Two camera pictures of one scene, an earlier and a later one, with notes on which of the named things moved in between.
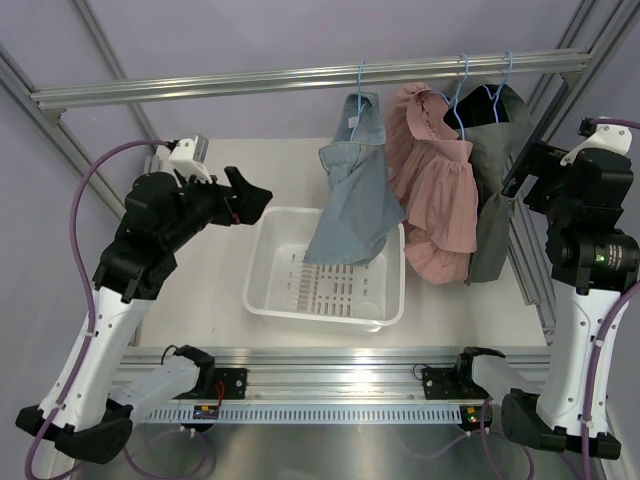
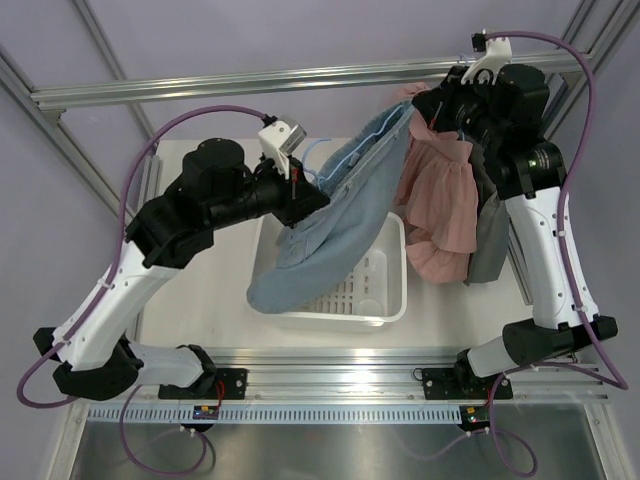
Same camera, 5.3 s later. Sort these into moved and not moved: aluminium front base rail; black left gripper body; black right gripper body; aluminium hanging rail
Moved: black left gripper body; black right gripper body
Not moved: aluminium hanging rail; aluminium front base rail
